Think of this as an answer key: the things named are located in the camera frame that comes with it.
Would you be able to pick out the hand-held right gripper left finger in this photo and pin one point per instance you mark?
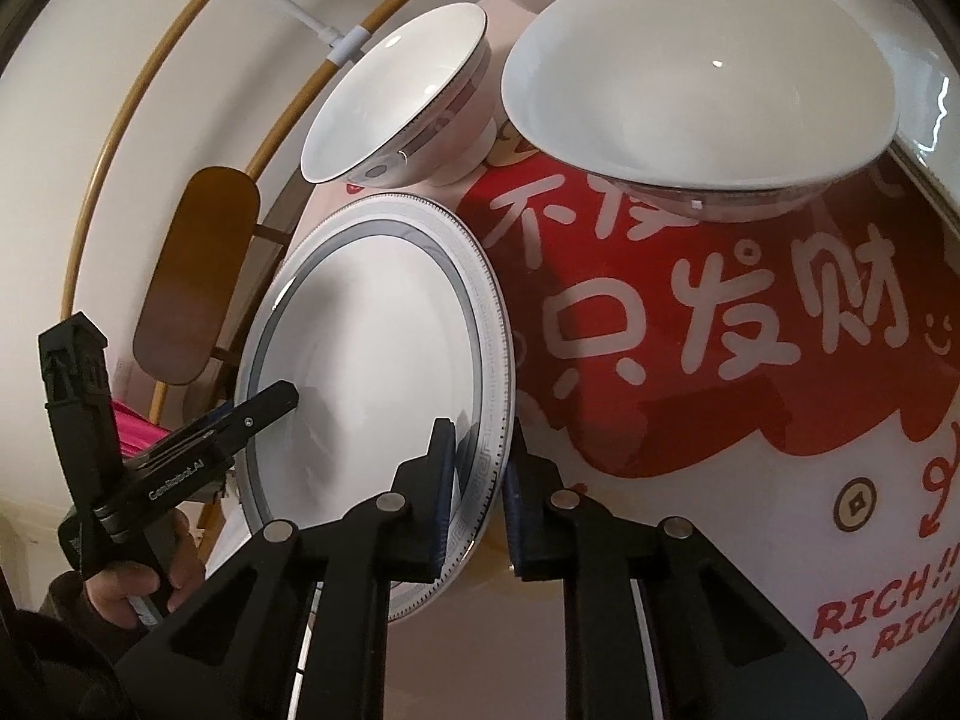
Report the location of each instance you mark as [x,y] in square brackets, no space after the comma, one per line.
[442,499]

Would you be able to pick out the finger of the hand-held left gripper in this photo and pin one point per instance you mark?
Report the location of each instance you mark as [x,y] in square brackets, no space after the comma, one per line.
[259,406]
[216,414]

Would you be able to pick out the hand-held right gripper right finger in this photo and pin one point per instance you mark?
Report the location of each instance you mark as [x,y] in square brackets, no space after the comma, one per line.
[517,521]

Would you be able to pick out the white bowl with grey band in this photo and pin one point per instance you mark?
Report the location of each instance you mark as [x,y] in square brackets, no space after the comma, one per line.
[697,75]
[397,90]

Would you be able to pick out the person's left forearm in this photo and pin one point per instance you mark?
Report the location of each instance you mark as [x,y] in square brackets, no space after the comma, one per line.
[45,652]

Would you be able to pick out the person's left hand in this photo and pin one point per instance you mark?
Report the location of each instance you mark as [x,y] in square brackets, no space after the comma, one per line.
[116,589]

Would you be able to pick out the pink cloth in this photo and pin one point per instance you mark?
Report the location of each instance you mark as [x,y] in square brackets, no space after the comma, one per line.
[139,427]

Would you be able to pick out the brown wooden chair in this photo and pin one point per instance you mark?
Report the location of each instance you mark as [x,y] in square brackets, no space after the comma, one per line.
[195,270]

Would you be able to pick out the round pink table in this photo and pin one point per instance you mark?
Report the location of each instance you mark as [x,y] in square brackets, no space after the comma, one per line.
[675,405]

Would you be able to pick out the wooden barre rail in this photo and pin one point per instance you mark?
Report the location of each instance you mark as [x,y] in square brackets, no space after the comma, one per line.
[390,6]
[67,277]

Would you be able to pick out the white barre stand post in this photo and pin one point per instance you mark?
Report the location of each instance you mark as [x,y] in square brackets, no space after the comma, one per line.
[285,4]

